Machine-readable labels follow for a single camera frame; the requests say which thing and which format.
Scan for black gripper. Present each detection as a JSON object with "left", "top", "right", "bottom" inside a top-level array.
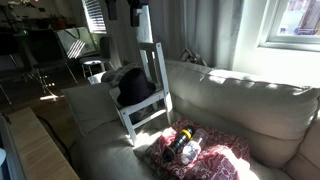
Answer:
[{"left": 105, "top": 0, "right": 150, "bottom": 28}]

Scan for small white wooden chair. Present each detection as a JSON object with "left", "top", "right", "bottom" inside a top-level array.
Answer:
[{"left": 109, "top": 41, "right": 174, "bottom": 147}]

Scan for black felt hat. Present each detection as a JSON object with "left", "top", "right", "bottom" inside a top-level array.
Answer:
[{"left": 116, "top": 67, "right": 157, "bottom": 107}]

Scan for grey chair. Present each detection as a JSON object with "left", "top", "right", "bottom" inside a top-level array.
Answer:
[{"left": 79, "top": 34, "right": 116, "bottom": 79}]

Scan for black folding chair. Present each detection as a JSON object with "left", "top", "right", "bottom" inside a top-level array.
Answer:
[{"left": 24, "top": 29, "right": 79, "bottom": 94}]

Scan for window blinds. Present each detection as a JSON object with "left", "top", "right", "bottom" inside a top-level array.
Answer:
[{"left": 81, "top": 0, "right": 108, "bottom": 35}]

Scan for white shopping bag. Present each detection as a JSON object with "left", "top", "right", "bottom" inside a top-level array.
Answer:
[{"left": 54, "top": 26, "right": 98, "bottom": 60}]

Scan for dark potted plant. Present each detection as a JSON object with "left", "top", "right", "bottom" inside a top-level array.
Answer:
[{"left": 48, "top": 13, "right": 69, "bottom": 31}]

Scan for white box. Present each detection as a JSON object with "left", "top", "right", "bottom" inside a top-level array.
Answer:
[{"left": 87, "top": 70, "right": 108, "bottom": 85}]

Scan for white curtain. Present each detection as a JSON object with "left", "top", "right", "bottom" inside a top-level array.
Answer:
[{"left": 146, "top": 0, "right": 246, "bottom": 70}]

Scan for black yellow flashlight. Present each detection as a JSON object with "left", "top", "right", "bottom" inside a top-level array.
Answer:
[{"left": 163, "top": 125, "right": 195, "bottom": 163}]

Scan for clear plastic bottle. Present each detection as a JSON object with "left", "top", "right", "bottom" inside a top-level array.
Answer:
[{"left": 180, "top": 128, "right": 209, "bottom": 166}]

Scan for beige fabric sofa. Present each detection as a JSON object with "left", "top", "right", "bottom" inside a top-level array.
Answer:
[{"left": 61, "top": 59, "right": 320, "bottom": 180}]

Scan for light wooden table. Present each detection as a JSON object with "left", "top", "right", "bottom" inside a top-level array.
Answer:
[{"left": 5, "top": 107, "right": 81, "bottom": 180}]

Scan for red white patterned cloth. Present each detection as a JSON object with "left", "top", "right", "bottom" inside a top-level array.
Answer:
[{"left": 148, "top": 116, "right": 252, "bottom": 180}]

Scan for white lamp shade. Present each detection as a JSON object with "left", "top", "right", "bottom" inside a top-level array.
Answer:
[{"left": 0, "top": 148, "right": 7, "bottom": 166}]

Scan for black floor cable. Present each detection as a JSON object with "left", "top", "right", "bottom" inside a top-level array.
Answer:
[{"left": 34, "top": 114, "right": 73, "bottom": 164}]

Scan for white window frame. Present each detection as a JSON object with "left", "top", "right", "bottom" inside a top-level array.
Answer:
[{"left": 258, "top": 0, "right": 320, "bottom": 53}]

